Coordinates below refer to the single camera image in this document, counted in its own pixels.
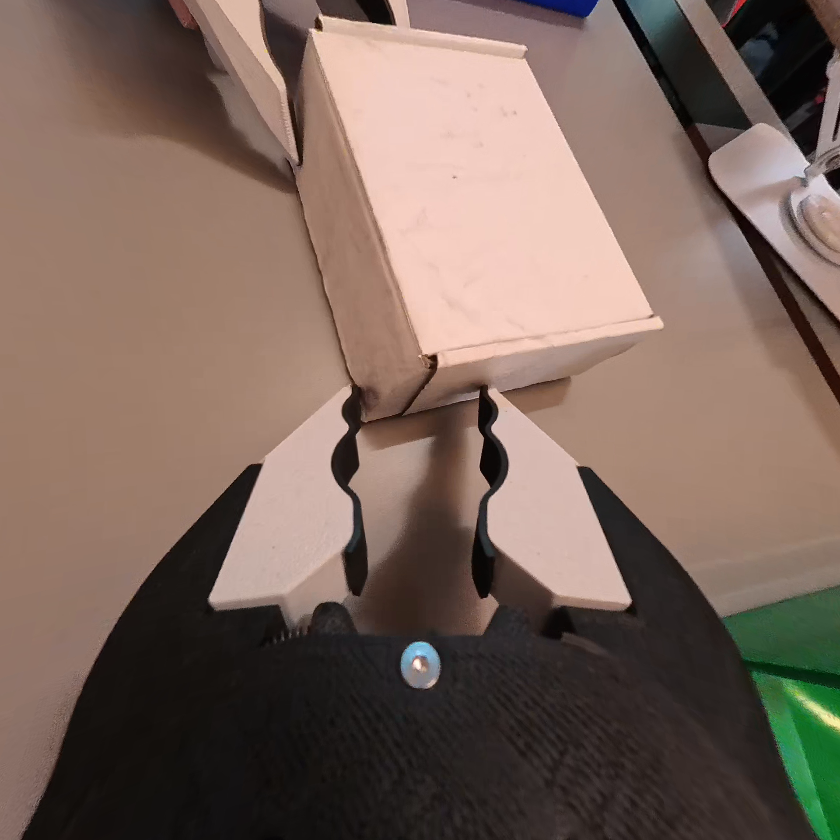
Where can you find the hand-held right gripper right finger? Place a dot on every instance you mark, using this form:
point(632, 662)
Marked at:
point(551, 531)

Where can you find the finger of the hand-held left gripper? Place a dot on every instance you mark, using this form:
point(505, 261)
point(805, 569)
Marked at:
point(243, 59)
point(399, 12)

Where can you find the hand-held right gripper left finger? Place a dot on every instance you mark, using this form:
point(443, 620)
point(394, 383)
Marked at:
point(289, 531)

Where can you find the blue plastic bin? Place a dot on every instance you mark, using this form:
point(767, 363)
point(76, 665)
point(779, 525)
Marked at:
point(558, 6)

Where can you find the white cardboard mailer box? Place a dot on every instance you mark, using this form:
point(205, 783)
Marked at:
point(472, 197)

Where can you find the green plastic bin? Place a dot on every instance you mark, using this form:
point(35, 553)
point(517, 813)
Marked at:
point(807, 722)

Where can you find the person's left hand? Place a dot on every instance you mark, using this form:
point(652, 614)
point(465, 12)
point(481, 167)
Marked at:
point(184, 13)

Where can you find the white stand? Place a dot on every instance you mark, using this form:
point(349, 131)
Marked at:
point(754, 184)

